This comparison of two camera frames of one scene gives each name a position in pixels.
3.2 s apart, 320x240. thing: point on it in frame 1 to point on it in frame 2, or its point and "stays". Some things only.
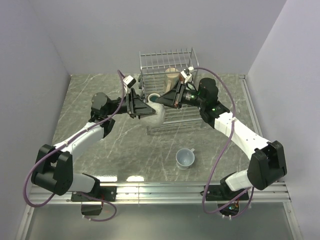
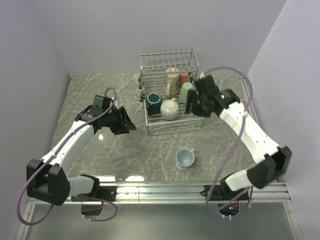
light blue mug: x=184 y=158 stays
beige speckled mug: x=156 y=120 to x=169 y=109
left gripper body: x=130 y=105 to x=116 y=121
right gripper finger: x=170 y=98 to x=189 y=101
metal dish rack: x=159 y=71 stays
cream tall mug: x=172 y=77 stays
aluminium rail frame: x=177 y=193 stays
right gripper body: x=183 y=96 to x=198 y=107
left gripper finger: x=140 y=107 to x=130 y=124
